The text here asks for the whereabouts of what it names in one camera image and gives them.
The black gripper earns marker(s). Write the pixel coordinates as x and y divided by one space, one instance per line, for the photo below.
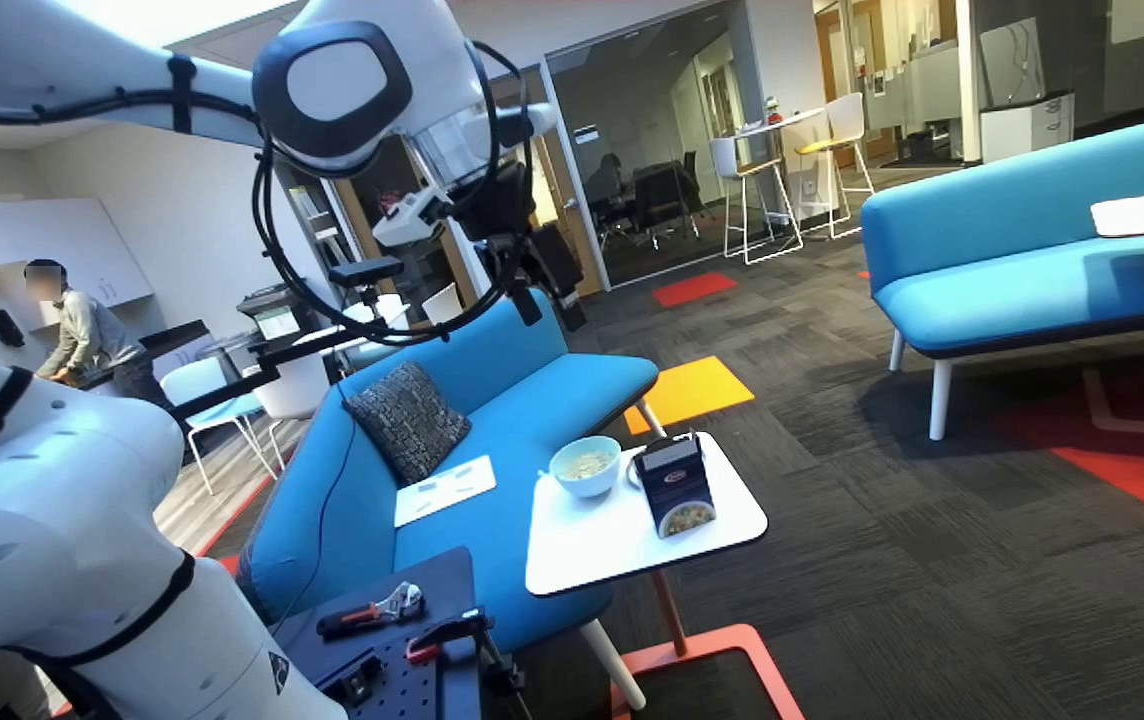
493 203

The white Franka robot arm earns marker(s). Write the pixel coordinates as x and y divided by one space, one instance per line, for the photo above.
65 534

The light blue bowl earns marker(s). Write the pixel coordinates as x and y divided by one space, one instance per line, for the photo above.
586 478

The grey patterned pillow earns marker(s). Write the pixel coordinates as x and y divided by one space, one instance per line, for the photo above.
404 423

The white bar stool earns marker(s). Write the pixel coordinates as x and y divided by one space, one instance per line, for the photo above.
750 166

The dark blue food box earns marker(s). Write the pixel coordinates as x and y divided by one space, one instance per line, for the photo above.
673 484

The white paper sheet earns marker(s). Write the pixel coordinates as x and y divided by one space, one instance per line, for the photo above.
446 488

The white side table orange base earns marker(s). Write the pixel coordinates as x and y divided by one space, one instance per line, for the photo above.
598 541

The tall white bar table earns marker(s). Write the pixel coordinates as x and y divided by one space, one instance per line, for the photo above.
785 120

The black office printer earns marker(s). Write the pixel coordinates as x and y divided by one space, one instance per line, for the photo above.
272 316

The yellow seat bar stool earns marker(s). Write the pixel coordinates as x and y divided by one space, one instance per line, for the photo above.
837 140

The blue sofa with pillow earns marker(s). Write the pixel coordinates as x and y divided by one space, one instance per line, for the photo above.
335 505

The white chair light blue seat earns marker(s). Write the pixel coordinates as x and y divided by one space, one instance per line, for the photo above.
207 401

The red black clamp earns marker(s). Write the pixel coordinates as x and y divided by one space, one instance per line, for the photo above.
446 642

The blue perforated board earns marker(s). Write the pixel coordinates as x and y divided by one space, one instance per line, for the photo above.
396 683

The long blue sofa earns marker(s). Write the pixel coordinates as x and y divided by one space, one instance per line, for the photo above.
1024 283

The person in grey shirt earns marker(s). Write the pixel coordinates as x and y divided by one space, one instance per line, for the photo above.
78 332

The white low cabinet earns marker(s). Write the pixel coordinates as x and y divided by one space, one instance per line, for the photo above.
1024 127

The glass door wooden frame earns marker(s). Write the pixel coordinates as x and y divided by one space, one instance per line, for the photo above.
572 161

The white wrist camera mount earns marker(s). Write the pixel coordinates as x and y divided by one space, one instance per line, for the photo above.
415 222

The white wall cabinet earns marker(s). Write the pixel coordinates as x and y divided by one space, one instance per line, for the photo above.
38 242

